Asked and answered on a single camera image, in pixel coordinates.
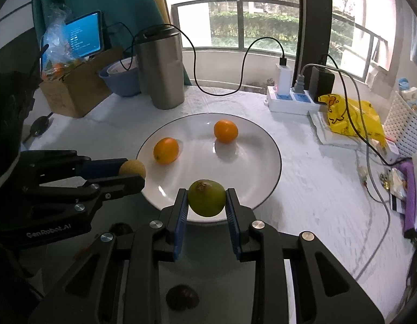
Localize white charger plug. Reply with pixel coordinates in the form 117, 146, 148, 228
276, 57, 293, 96

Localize small brown longan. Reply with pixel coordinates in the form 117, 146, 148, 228
119, 160, 146, 179

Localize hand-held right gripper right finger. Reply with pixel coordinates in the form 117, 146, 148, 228
226, 188, 385, 324

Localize blue bowl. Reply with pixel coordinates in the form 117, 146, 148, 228
99, 57, 141, 97

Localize black car key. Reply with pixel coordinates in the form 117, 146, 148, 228
23, 112, 54, 142

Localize purple pouch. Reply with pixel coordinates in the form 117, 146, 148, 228
399, 160, 417, 240

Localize dark brown round fruit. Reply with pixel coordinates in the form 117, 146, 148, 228
166, 285, 200, 312

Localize small snack packet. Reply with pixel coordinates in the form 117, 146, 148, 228
380, 167, 409, 214

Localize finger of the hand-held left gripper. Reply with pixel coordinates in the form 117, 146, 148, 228
22, 175, 145, 210
19, 150, 128, 184

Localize black power adapter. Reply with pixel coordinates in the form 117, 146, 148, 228
309, 66, 336, 104

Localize white round plate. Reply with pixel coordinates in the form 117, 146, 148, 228
136, 112, 283, 223

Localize grey power plug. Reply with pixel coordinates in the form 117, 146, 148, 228
291, 71, 310, 95

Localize white folded paper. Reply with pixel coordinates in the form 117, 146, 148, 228
308, 110, 362, 151

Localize stainless steel thermos cup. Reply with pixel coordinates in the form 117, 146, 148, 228
135, 26, 185, 110

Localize white perforated basket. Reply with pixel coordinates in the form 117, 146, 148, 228
383, 90, 417, 156

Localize black balcony railing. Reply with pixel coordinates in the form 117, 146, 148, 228
170, 0, 391, 85

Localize white power strip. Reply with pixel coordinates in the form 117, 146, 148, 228
265, 85, 322, 114

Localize orange kumquat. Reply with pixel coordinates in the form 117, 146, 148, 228
214, 119, 239, 144
153, 137, 180, 165

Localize black charging cable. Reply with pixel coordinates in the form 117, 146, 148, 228
104, 22, 287, 96

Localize clear plastic bag of oranges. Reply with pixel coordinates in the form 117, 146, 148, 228
40, 4, 89, 81

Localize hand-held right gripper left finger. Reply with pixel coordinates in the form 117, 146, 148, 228
33, 188, 189, 324

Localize black adapter cable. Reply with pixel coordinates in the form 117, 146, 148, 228
319, 54, 411, 167

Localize cardboard box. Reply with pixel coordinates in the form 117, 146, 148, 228
40, 47, 125, 119

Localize grey power cable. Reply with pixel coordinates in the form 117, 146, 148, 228
298, 63, 392, 277

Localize small toy figures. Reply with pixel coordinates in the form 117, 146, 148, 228
397, 77, 417, 113

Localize black window frame post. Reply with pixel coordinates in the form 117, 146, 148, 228
293, 0, 333, 90

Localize yellow plastic bag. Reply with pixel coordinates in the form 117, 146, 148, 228
318, 94, 388, 157

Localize green round fruit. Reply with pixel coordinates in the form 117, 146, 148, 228
188, 179, 227, 217

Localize tablet with lit screen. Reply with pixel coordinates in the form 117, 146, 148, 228
65, 11, 105, 59

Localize white cup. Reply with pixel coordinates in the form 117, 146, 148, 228
107, 57, 139, 75

